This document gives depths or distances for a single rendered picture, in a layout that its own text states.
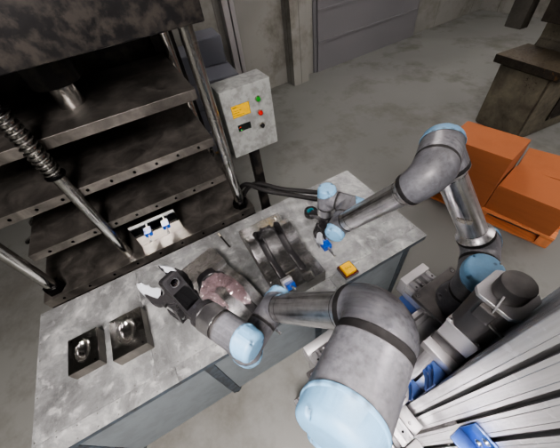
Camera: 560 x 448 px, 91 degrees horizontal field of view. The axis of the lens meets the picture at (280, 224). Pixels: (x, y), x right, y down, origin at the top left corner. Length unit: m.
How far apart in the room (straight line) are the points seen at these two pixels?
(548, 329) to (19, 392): 2.95
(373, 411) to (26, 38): 1.32
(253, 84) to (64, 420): 1.75
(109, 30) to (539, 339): 1.37
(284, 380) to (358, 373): 1.73
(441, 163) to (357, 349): 0.55
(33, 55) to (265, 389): 2.01
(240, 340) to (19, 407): 2.41
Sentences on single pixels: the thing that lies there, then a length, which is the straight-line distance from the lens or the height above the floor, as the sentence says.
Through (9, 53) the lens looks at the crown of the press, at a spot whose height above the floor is 1.85.
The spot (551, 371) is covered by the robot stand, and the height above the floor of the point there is 1.60.
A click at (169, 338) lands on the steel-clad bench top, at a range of 1.49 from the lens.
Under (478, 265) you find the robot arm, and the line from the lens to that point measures 1.06.
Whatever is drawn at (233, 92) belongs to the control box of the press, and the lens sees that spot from 1.62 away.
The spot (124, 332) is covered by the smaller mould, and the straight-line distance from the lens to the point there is 1.56.
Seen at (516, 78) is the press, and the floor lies 0.61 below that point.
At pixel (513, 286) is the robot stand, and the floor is 1.57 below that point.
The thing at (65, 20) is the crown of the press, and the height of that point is 1.90.
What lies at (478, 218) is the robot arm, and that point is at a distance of 1.06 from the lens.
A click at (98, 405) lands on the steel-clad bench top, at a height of 0.80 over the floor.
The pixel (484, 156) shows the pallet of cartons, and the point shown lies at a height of 0.59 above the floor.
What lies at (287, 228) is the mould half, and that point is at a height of 0.93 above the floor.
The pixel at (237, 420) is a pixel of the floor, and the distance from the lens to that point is 2.13.
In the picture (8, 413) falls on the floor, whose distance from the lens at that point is 2.96.
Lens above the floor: 2.06
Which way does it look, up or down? 49 degrees down
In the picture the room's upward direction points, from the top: 10 degrees counter-clockwise
